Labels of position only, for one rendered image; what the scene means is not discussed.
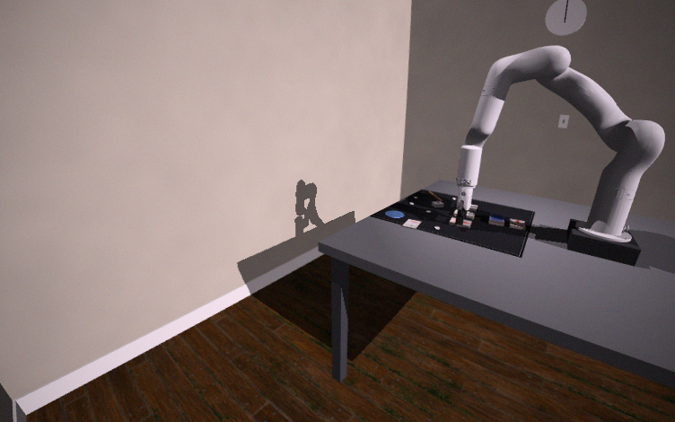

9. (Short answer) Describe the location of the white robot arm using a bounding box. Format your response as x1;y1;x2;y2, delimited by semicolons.
456;46;665;242

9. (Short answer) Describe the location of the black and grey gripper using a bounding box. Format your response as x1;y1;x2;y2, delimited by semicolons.
455;183;476;225

